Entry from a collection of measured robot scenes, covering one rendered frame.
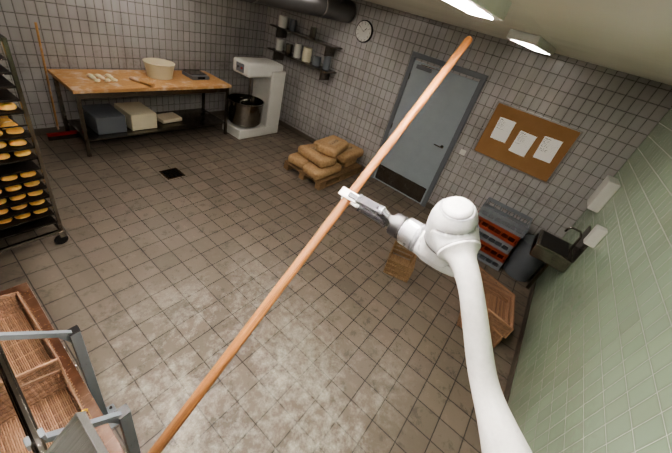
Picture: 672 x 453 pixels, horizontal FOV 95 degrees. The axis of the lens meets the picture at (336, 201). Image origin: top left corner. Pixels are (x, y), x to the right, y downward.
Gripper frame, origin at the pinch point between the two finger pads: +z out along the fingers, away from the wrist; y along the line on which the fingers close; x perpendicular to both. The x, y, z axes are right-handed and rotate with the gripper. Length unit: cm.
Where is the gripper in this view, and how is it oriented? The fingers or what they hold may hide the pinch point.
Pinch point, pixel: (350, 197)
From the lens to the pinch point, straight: 102.2
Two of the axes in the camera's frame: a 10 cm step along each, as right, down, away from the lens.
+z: -7.8, -4.8, 4.0
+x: 5.9, -7.8, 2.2
